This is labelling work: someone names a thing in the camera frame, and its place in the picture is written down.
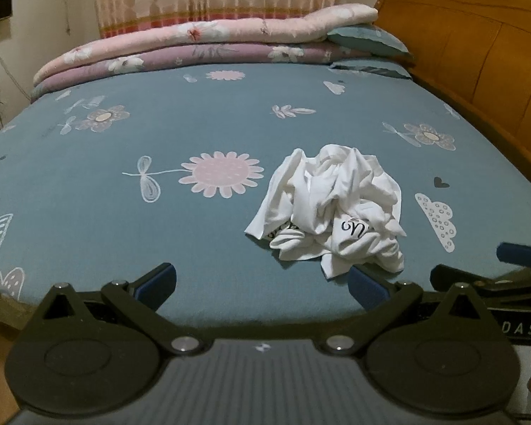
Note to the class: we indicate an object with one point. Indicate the white long-sleeved printed shirt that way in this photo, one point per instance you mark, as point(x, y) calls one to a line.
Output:
point(336, 186)

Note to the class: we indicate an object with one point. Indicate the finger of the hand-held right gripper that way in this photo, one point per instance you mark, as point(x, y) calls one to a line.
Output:
point(444, 275)
point(520, 253)

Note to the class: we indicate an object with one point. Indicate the purple floral quilt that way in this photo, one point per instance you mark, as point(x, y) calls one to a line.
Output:
point(203, 53)

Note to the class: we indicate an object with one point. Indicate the pink floral quilt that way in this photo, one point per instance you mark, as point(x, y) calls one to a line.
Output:
point(248, 26)

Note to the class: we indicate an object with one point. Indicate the wooden bed headboard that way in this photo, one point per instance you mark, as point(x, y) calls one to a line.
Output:
point(469, 44)

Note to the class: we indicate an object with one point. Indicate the teal pillow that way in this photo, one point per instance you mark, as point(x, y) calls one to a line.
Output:
point(371, 37)
point(371, 68)

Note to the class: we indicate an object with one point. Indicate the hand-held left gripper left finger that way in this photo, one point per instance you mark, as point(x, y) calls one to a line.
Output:
point(159, 281)

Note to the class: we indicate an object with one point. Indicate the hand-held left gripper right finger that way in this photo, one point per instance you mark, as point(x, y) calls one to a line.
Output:
point(365, 287)

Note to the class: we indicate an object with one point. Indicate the wooden bed frame rail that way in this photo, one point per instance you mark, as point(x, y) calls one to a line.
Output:
point(4, 310)

